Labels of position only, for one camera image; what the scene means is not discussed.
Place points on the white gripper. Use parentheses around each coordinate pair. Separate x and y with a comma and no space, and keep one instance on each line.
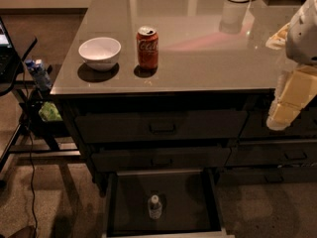
(302,37)

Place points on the clear plastic water bottle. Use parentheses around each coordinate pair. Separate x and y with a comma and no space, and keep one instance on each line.
(154,207)

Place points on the top right drawer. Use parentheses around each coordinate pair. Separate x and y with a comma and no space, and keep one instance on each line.
(304,126)

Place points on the middle right drawer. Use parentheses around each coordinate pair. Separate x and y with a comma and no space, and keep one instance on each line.
(273,153)

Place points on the top left drawer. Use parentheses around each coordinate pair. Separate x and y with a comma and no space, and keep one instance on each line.
(152,126)

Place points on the middle left drawer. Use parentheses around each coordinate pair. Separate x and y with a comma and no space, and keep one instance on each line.
(160,158)

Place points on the open bottom left drawer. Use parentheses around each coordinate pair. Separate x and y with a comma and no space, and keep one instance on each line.
(190,208)

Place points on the orange soda can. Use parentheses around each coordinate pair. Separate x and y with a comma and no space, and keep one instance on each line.
(148,47)

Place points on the white ceramic bowl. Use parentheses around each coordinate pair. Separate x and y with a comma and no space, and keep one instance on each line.
(100,53)

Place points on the green snack bag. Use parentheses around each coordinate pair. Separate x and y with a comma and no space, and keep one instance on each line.
(49,112)

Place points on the black laptop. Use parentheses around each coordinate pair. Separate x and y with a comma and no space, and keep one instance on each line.
(8,54)

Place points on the brown shoe tip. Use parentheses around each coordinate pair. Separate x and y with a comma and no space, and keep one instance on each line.
(26,232)

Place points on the black side desk frame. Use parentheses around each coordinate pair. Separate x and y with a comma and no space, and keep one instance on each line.
(29,98)

